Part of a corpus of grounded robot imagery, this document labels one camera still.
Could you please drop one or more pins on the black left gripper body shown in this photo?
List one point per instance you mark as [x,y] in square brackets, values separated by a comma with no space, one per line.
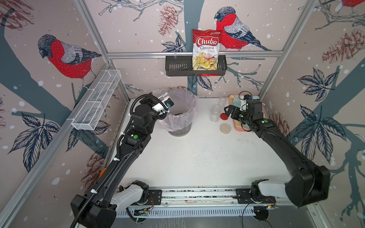
[148,103]

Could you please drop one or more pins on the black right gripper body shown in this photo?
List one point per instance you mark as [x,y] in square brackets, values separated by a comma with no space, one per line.
[240,115]

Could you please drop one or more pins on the red jar lid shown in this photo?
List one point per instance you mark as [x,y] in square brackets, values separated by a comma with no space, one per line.
[223,116]

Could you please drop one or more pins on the jar with red lid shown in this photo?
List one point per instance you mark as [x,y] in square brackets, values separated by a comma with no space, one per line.
[215,113]

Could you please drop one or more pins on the beige jar lid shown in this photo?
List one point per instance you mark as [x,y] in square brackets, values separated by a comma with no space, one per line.
[225,128]

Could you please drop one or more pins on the clear plastic mung bean jar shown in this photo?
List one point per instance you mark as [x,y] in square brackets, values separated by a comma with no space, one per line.
[222,101]

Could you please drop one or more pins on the jar with beige lid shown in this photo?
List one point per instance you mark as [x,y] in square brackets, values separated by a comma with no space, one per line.
[161,94]

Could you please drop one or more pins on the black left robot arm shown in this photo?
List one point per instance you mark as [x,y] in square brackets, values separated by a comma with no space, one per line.
[129,146]

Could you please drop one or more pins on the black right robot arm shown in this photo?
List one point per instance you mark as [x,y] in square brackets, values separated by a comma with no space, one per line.
[309,182]

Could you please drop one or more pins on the teal cloth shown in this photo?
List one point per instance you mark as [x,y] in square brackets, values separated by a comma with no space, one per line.
[237,102]

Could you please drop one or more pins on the pink tray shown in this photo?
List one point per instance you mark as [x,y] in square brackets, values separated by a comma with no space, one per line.
[237,124]

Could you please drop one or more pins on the Chuba cassava chips bag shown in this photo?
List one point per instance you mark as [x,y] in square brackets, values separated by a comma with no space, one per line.
[206,46]

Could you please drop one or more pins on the orange funnel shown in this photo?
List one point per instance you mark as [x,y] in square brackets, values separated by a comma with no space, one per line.
[102,172]

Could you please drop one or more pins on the black wall basket shelf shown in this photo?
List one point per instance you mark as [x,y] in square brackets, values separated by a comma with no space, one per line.
[182,66]

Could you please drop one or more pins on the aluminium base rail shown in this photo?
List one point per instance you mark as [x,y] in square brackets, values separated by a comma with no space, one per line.
[199,196]

